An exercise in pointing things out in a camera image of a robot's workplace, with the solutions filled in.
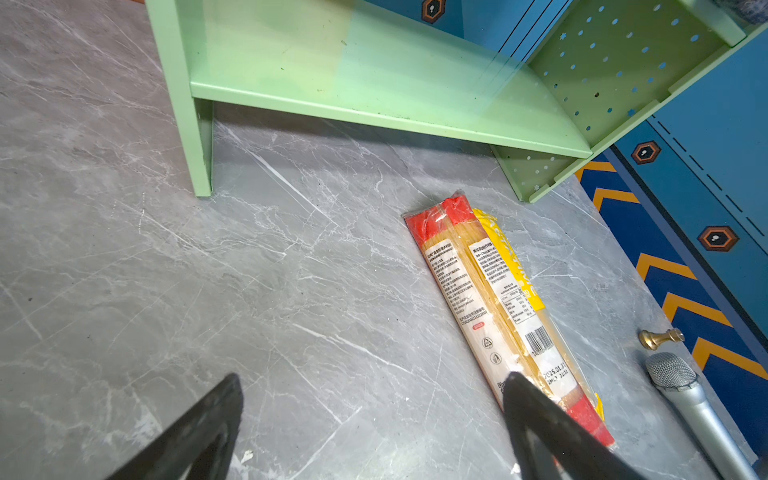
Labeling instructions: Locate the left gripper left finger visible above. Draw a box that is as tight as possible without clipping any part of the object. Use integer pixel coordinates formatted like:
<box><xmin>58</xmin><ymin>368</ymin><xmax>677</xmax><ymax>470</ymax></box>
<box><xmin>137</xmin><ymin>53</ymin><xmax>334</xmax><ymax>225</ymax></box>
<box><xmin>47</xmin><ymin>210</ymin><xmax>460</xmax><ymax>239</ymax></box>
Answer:
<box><xmin>110</xmin><ymin>373</ymin><xmax>244</xmax><ymax>479</ymax></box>

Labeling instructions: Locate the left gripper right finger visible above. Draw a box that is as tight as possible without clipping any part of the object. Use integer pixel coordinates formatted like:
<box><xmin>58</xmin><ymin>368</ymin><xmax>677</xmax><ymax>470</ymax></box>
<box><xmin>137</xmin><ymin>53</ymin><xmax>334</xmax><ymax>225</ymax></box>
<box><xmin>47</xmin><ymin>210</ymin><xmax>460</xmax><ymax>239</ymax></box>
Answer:
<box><xmin>503</xmin><ymin>372</ymin><xmax>641</xmax><ymax>479</ymax></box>

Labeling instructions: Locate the red-ended clear spaghetti bag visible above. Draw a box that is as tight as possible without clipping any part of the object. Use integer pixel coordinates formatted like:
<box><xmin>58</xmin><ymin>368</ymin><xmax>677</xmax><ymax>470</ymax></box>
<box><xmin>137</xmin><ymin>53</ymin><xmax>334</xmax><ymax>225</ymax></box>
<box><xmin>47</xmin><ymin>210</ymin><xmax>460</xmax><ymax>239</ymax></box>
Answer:
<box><xmin>404</xmin><ymin>192</ymin><xmax>616</xmax><ymax>449</ymax></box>

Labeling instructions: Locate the yellow pasta bag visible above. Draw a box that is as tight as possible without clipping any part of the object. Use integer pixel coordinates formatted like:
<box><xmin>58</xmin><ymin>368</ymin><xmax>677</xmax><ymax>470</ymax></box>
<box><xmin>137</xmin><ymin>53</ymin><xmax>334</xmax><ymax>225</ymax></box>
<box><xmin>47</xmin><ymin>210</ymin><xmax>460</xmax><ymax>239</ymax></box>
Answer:
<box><xmin>473</xmin><ymin>208</ymin><xmax>605</xmax><ymax>421</ymax></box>

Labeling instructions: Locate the green metal two-tier shelf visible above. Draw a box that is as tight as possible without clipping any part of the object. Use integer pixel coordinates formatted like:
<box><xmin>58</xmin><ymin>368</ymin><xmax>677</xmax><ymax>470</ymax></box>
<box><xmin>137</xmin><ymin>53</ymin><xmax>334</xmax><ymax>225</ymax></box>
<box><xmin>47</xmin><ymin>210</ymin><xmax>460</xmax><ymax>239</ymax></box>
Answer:
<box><xmin>147</xmin><ymin>1</ymin><xmax>767</xmax><ymax>203</ymax></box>

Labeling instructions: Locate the silver metal cylinder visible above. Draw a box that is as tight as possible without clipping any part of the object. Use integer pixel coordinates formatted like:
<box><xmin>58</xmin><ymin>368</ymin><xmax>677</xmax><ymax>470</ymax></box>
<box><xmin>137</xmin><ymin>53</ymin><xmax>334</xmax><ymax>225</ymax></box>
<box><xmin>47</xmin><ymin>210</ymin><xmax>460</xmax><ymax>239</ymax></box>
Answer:
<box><xmin>645</xmin><ymin>352</ymin><xmax>758</xmax><ymax>479</ymax></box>

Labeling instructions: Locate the small brass fitting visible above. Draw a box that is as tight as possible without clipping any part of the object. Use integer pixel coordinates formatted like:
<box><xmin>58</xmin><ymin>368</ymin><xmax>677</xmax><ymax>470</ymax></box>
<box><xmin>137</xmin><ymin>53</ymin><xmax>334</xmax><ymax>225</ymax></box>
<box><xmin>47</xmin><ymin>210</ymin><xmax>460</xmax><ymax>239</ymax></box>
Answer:
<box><xmin>637</xmin><ymin>328</ymin><xmax>685</xmax><ymax>351</ymax></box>

